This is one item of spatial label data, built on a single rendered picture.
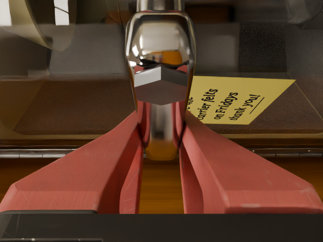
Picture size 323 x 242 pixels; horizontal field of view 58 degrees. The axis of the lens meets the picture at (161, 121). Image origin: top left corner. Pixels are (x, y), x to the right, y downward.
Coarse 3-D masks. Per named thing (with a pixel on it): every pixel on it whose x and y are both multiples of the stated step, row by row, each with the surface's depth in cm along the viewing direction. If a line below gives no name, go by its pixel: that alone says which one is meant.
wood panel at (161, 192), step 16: (0, 160) 40; (16, 160) 40; (32, 160) 40; (48, 160) 40; (144, 160) 40; (160, 160) 40; (176, 160) 40; (272, 160) 40; (288, 160) 40; (304, 160) 40; (320, 160) 40; (0, 176) 38; (16, 176) 38; (144, 176) 38; (160, 176) 38; (176, 176) 37; (304, 176) 37; (320, 176) 37; (0, 192) 36; (144, 192) 35; (160, 192) 35; (176, 192) 35; (320, 192) 35; (144, 208) 34; (160, 208) 34; (176, 208) 34
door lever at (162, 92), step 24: (144, 0) 7; (168, 0) 7; (144, 24) 6; (168, 24) 6; (192, 24) 6; (144, 48) 6; (168, 48) 6; (192, 48) 6; (144, 72) 6; (168, 72) 6; (192, 72) 6; (144, 96) 7; (168, 96) 7; (144, 120) 9; (168, 120) 9; (144, 144) 12; (168, 144) 11
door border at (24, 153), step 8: (0, 152) 32; (8, 152) 32; (16, 152) 32; (24, 152) 32; (32, 152) 32; (40, 152) 32; (48, 152) 32; (56, 152) 32; (64, 152) 32; (144, 152) 32; (256, 152) 32; (264, 152) 32; (272, 152) 32; (280, 152) 32; (288, 152) 32; (296, 152) 32; (304, 152) 32; (312, 152) 32; (320, 152) 32
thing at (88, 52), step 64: (0, 0) 11; (64, 0) 11; (128, 0) 11; (192, 0) 11; (256, 0) 11; (320, 0) 11; (0, 64) 15; (64, 64) 15; (256, 64) 15; (320, 64) 15; (0, 128) 25; (64, 128) 25; (256, 128) 25; (320, 128) 25
